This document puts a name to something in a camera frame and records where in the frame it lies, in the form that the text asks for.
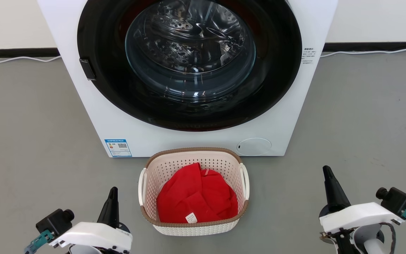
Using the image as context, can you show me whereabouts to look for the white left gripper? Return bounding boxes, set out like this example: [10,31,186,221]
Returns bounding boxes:
[59,187,133,254]

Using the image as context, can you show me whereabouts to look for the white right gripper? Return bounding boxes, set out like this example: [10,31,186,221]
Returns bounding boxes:
[319,165,405,254]

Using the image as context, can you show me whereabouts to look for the cream perforated laundry basket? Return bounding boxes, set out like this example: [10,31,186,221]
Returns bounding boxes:
[138,147,250,236]

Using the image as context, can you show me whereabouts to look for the blue energy label sticker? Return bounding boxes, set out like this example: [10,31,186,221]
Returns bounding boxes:
[104,139,133,158]

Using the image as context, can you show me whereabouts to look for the white front-load washing machine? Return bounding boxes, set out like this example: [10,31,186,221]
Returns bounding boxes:
[37,0,338,158]

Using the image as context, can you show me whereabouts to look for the red garment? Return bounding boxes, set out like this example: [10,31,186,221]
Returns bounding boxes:
[156,162,239,224]

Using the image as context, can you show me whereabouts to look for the round white filter cover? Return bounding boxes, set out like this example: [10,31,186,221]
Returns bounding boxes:
[236,138,272,156]

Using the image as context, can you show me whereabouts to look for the grey text washer sticker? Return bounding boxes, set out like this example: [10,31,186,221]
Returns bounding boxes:
[302,47,317,65]

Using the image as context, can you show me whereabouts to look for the black round washer door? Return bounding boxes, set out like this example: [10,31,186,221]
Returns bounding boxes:
[77,0,302,132]

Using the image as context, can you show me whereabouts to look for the steel washer drum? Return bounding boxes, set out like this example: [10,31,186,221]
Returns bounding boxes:
[133,0,249,71]

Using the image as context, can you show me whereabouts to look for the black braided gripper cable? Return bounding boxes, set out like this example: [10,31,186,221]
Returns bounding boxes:
[379,222,397,254]

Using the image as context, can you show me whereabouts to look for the teal left camera connector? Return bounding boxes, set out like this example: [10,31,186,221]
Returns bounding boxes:
[24,230,54,254]

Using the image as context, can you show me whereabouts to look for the black washer door handle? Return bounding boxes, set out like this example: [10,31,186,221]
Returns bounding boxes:
[80,58,96,81]

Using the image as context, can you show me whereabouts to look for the white floor cable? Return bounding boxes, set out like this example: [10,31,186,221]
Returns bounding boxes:
[320,48,406,58]
[0,55,62,64]

